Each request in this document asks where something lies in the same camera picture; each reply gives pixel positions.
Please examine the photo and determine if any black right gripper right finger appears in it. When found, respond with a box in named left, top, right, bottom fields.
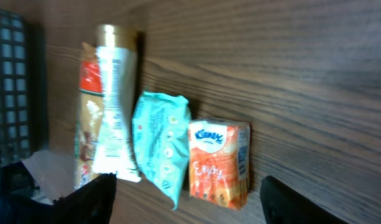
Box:
left=260, top=175, right=345, bottom=224

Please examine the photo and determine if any white tube with gold cap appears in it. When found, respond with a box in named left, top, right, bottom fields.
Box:
left=93, top=24, right=141, bottom=182

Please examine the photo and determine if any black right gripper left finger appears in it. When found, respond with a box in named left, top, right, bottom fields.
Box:
left=51, top=173, right=117, bottom=224

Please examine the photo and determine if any orange spaghetti packet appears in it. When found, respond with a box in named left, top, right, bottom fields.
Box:
left=74, top=42, right=104, bottom=190

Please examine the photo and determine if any orange tissue pack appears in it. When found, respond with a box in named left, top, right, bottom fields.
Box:
left=188, top=118, right=250, bottom=210

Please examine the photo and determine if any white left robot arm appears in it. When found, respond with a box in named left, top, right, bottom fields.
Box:
left=21, top=150, right=75, bottom=205

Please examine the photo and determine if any grey mesh plastic basket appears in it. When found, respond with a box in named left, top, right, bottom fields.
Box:
left=0, top=9, right=48, bottom=167

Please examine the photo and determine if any green wet wipes packet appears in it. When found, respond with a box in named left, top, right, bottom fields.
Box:
left=132, top=91, right=191, bottom=209

